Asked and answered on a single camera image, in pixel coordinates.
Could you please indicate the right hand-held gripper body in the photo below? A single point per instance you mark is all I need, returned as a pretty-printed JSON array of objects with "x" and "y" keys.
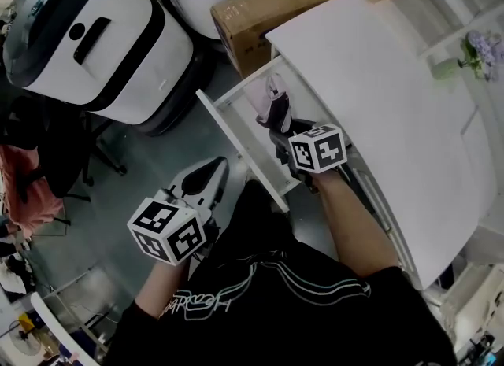
[{"x": 319, "y": 148}]

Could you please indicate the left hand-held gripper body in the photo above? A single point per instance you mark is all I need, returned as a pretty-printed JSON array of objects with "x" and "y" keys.
[{"x": 169, "y": 226}]

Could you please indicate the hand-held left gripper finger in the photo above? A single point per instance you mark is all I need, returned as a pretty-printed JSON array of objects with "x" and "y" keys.
[
  {"x": 216, "y": 189},
  {"x": 189, "y": 167}
]

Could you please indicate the white drawer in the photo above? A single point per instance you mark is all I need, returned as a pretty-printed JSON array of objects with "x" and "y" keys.
[{"x": 244, "y": 136}]

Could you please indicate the person's left forearm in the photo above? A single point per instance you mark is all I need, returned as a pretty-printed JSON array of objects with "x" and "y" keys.
[{"x": 163, "y": 289}]

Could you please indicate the person's right forearm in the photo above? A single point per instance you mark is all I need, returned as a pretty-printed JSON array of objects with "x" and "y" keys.
[{"x": 354, "y": 226}]

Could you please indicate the white desk with drawers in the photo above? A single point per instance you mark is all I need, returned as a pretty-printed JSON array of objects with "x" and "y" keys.
[{"x": 393, "y": 100}]

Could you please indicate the white desk hutch shelf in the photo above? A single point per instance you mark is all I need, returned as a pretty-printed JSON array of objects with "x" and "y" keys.
[{"x": 453, "y": 2}]

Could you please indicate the person's black trousers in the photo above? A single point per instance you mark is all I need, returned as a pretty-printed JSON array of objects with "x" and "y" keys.
[{"x": 256, "y": 215}]

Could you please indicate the person's black printed shirt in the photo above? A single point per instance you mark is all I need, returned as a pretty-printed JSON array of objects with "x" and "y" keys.
[{"x": 275, "y": 309}]

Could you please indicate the black mesh office chair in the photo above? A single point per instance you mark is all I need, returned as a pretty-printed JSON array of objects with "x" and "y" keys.
[{"x": 51, "y": 148}]

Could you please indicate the brown cardboard box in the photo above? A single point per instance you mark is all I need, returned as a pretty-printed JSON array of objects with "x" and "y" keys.
[{"x": 267, "y": 14}]

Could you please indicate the pink cloth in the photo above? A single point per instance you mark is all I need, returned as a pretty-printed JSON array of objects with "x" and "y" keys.
[{"x": 27, "y": 199}]

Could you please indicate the round floor fan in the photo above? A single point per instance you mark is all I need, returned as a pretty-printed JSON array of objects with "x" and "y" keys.
[{"x": 24, "y": 337}]

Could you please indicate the vase with purple flowers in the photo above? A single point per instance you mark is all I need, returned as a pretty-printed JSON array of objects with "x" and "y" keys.
[{"x": 476, "y": 55}]

